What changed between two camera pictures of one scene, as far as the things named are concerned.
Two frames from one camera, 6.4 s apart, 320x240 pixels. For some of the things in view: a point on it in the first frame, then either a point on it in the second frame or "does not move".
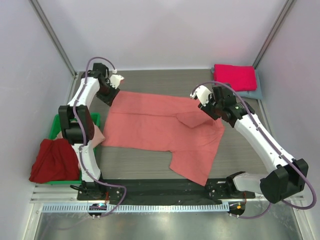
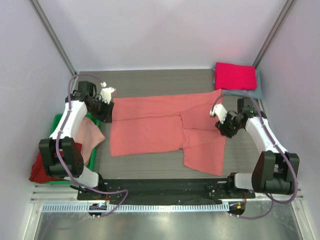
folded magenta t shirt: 241,78 does not move
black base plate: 160,191 does not move
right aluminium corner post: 288,6 does not move
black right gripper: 208,111 to 225,128
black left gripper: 108,99 to 106,115
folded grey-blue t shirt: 256,94 does not move
